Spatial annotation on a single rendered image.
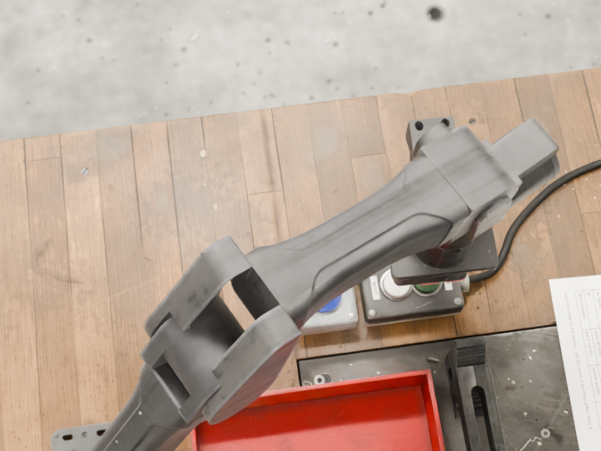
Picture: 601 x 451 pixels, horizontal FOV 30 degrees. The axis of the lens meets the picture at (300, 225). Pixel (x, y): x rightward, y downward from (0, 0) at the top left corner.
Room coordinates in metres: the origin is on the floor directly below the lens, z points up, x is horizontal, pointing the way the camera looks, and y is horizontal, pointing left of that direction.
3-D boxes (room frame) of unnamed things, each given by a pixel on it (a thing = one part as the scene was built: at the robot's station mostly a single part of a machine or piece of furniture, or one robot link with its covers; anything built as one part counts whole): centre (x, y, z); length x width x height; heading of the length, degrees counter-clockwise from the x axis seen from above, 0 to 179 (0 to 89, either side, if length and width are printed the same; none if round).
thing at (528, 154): (0.37, -0.16, 1.18); 0.12 x 0.09 x 0.12; 126
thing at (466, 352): (0.24, -0.17, 0.95); 0.06 x 0.03 x 0.09; 9
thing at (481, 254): (0.35, -0.13, 1.09); 0.10 x 0.07 x 0.07; 97
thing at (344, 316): (0.33, -0.02, 0.90); 0.07 x 0.07 x 0.06; 9
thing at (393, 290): (0.34, -0.10, 0.93); 0.03 x 0.03 x 0.02
